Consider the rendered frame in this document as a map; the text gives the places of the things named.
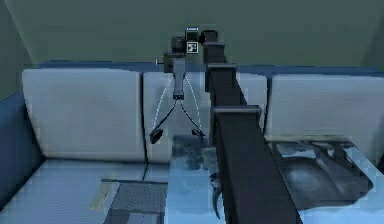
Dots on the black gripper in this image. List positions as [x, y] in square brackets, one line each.
[179, 73]

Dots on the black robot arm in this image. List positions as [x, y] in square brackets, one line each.
[246, 160]

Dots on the blue sofa with white cushions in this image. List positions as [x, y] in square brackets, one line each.
[83, 113]

